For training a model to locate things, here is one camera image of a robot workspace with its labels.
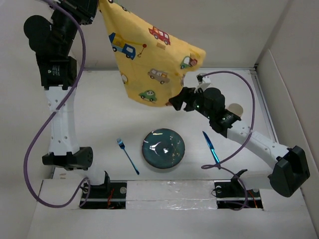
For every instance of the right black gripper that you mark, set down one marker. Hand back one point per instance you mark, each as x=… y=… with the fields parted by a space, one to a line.
x=187 y=94

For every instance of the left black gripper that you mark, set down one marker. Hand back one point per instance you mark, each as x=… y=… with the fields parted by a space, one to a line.
x=85 y=9

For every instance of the yellow car print cloth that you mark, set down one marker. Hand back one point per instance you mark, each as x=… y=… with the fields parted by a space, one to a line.
x=152 y=63

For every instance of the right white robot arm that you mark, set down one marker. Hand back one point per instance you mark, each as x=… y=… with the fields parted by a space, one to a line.
x=289 y=165

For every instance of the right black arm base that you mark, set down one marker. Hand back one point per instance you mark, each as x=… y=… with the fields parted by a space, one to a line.
x=230 y=194

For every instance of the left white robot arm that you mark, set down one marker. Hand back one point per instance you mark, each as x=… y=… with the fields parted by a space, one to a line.
x=51 y=40

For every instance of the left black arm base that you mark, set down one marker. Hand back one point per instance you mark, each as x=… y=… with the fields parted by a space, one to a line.
x=111 y=197

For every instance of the blue metal knife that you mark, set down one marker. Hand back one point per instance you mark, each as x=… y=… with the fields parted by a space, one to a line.
x=212 y=149

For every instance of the teal ceramic plate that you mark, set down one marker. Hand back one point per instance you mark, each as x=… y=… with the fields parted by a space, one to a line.
x=163 y=148

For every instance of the blue metal fork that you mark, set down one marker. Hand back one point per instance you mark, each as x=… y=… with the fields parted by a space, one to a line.
x=122 y=146

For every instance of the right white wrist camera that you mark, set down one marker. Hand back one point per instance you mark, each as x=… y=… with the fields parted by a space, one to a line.
x=203 y=82

